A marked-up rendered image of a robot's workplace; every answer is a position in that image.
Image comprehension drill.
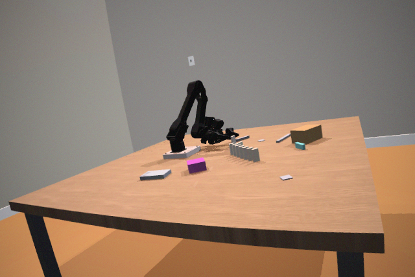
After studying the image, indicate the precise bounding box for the pink square block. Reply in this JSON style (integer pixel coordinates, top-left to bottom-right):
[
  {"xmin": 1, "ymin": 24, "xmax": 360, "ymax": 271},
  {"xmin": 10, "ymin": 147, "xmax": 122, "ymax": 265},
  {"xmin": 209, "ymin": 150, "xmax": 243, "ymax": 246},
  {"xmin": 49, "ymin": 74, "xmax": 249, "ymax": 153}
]
[{"xmin": 187, "ymin": 158, "xmax": 207, "ymax": 173}]

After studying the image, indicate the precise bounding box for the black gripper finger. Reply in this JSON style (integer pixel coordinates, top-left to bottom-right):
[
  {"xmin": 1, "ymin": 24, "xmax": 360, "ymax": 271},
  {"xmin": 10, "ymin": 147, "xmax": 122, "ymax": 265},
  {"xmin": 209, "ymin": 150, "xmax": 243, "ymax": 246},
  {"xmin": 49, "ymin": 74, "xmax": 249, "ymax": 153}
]
[
  {"xmin": 229, "ymin": 128, "xmax": 239, "ymax": 140},
  {"xmin": 213, "ymin": 132, "xmax": 230, "ymax": 144}
]

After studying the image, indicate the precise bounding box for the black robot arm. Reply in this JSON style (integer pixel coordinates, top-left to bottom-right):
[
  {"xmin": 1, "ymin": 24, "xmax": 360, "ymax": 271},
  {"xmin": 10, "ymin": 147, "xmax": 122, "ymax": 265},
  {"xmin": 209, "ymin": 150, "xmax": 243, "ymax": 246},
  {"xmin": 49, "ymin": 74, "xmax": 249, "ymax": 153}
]
[{"xmin": 166, "ymin": 80, "xmax": 224, "ymax": 153}]

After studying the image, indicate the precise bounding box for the small teal block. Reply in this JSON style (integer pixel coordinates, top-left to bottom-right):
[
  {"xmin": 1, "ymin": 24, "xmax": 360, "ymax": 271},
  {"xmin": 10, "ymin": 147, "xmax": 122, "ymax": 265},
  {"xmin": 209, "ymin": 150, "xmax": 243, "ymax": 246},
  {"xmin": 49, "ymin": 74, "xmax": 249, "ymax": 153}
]
[{"xmin": 295, "ymin": 142, "xmax": 305, "ymax": 150}]

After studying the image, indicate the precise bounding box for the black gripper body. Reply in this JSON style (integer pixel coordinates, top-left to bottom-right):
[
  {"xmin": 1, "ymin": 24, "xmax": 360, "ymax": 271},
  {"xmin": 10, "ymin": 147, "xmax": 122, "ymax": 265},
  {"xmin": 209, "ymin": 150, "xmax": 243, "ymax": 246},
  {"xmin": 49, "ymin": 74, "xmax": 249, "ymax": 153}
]
[{"xmin": 207, "ymin": 128, "xmax": 230, "ymax": 145}]

